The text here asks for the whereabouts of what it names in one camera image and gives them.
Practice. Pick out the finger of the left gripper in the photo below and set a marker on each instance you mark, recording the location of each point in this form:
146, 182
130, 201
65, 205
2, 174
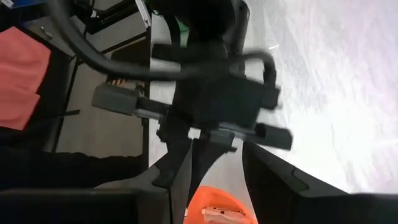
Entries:
206, 161
174, 133

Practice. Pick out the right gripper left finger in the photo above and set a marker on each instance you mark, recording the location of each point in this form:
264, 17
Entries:
77, 208

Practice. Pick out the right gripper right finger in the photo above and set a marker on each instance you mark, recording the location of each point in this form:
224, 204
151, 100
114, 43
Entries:
311, 208

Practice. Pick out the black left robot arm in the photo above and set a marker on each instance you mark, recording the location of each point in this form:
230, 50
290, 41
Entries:
202, 18

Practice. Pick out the orange plastic bucket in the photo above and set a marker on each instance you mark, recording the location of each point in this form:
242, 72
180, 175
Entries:
211, 199

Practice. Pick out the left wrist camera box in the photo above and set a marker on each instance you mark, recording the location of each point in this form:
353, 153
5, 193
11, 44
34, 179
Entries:
224, 102

